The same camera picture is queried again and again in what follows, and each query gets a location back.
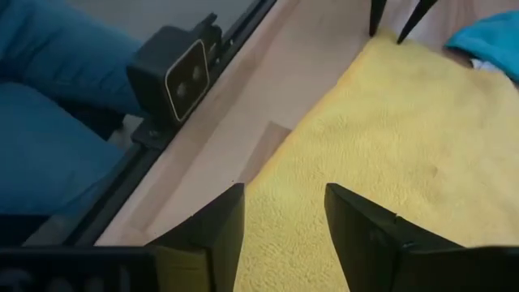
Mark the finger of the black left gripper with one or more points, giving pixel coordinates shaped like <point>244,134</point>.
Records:
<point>377,12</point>
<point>421,10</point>

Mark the yellow microfiber towel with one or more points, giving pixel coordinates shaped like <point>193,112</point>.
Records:
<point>385,142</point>

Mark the black table-level camera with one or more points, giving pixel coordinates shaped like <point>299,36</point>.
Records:
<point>170,73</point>

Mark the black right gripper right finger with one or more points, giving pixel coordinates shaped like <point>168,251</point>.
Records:
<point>365,243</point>

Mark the blue microfiber towel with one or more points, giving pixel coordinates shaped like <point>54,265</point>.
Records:
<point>490,36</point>

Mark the person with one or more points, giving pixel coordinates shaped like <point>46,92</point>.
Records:
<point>48,142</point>

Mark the black metal table frame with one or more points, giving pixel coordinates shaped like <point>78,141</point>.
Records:
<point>117,182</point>

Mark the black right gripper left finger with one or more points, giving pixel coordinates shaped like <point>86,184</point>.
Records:
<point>211,243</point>

